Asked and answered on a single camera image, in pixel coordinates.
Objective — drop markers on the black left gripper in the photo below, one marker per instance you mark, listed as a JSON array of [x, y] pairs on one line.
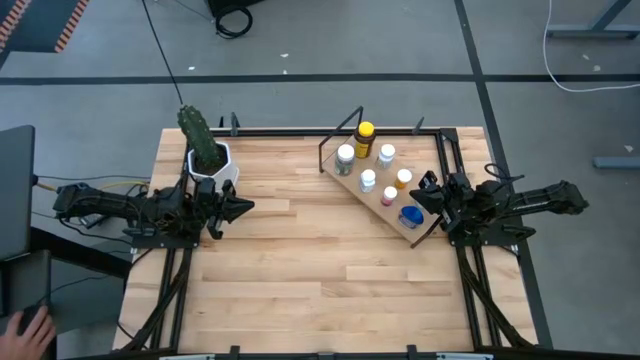
[[207, 205]]

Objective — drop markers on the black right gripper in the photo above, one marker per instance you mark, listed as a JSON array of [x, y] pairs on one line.
[[460, 200]]

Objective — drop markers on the small orange bottle white cap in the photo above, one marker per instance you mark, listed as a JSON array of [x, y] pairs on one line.
[[403, 176]]

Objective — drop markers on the blue lid jar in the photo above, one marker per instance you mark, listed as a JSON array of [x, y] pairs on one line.
[[411, 217]]

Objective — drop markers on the pink bottle white cap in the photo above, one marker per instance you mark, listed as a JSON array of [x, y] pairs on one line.
[[389, 193]]

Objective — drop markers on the clear bottle grey label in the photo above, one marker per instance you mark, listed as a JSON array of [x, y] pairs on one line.
[[386, 151]]

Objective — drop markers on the white bottle blue label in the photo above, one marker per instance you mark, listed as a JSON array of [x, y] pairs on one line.
[[367, 177]]

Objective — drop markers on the brown bottle yellow cap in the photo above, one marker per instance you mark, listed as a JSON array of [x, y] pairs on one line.
[[365, 135]]

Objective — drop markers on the green label bottle white cap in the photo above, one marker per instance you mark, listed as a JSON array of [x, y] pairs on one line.
[[345, 155]]

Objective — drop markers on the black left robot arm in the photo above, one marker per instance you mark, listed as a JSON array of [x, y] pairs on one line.
[[110, 205]]

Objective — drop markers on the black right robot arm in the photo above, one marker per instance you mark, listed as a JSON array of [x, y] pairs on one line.
[[530, 200]]

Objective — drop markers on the white plant pot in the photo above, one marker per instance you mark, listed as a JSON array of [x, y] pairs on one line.
[[227, 167]]

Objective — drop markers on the green cactus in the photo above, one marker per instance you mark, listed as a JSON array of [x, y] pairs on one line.
[[200, 140]]

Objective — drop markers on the black power adapter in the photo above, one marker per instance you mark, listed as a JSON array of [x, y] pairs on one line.
[[95, 221]]

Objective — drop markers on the short grey steel table foot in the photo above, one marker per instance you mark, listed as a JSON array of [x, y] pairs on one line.
[[617, 162]]

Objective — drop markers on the black box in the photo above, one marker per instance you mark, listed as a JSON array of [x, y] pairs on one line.
[[230, 5]]

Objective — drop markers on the long grey steel table foot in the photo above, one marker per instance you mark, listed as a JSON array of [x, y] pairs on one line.
[[575, 32]]

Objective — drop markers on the dark grey flat panel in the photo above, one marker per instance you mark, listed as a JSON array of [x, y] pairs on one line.
[[15, 190]]

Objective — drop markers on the black side desk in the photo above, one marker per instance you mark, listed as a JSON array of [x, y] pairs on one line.
[[25, 280]]

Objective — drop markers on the person's hand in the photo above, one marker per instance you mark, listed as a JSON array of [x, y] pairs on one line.
[[30, 340]]

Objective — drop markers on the dark mat orange striped border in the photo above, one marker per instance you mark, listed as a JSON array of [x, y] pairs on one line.
[[40, 25]]

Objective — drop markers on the wooden shelf with black frame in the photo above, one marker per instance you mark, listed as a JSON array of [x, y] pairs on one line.
[[350, 187]]

